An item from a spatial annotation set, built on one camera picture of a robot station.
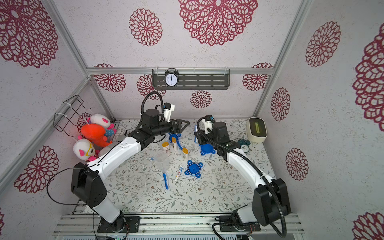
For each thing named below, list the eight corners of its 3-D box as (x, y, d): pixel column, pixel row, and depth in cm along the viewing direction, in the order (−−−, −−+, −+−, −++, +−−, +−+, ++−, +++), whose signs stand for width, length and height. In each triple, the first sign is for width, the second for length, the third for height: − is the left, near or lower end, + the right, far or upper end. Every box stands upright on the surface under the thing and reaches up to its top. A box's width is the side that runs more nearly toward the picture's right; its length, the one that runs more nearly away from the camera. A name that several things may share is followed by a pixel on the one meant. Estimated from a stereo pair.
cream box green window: (247, 141, 107) (249, 137, 103) (245, 121, 119) (247, 116, 115) (265, 144, 105) (268, 139, 101) (262, 123, 118) (264, 118, 114)
